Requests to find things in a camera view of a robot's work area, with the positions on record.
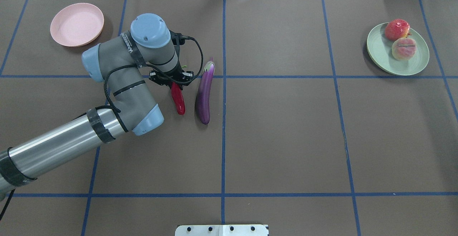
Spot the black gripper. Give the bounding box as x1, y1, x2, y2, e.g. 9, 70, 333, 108
148, 69, 194, 87

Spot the red chili pepper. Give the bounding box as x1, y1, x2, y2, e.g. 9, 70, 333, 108
170, 82, 185, 115

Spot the purple eggplant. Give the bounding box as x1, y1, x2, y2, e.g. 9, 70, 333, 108
195, 58, 215, 125

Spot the yellow pink peach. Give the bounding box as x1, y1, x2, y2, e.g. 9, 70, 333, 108
391, 37, 417, 61

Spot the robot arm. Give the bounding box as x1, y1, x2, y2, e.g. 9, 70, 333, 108
1, 13, 182, 201

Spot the pink plate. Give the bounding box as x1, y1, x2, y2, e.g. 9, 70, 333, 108
50, 3, 104, 47

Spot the light green plate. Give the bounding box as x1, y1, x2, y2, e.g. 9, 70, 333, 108
366, 23, 430, 76

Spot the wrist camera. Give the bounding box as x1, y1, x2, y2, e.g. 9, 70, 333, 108
170, 30, 189, 53

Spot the white camera stand base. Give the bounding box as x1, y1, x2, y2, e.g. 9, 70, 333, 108
175, 224, 269, 236

